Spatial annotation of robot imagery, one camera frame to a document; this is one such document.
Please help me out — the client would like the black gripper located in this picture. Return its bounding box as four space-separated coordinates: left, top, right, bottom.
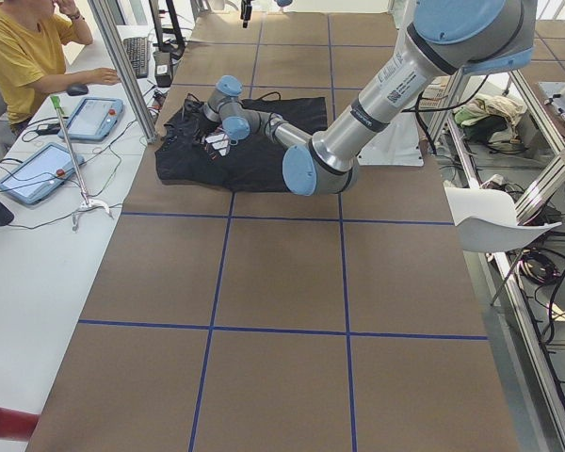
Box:
193 131 229 157

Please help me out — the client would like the black graphic t-shirt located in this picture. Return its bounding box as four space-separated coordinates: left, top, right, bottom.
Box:
155 91 328 192

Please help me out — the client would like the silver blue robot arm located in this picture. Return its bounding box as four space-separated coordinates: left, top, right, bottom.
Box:
196 0 537 196

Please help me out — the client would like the pile of clothes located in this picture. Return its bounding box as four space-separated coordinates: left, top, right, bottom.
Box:
453 94 527 143

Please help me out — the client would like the black keyboard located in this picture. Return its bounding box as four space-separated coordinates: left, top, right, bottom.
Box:
122 37 149 78

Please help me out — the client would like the metal reacher grabber tool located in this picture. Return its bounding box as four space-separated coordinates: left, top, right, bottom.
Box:
50 95 113 232

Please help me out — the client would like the black computer mouse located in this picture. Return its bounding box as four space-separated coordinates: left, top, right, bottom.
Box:
66 83 89 97

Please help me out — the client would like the brown paper table cover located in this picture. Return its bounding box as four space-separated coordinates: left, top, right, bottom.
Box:
25 12 524 452

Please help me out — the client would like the blue teach pendant tablet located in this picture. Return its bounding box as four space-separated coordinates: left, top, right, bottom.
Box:
0 142 74 205

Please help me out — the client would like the person in yellow shirt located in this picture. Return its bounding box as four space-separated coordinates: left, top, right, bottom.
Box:
0 0 120 135

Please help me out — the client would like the white plastic chair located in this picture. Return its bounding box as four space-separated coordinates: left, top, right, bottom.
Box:
444 187 561 253

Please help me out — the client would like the red cylinder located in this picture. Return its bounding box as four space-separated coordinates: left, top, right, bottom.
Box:
0 407 40 442

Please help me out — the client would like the aluminium frame post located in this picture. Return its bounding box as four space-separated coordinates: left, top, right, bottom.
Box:
88 0 157 144

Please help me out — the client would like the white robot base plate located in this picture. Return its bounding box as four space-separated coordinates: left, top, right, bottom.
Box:
358 115 424 167

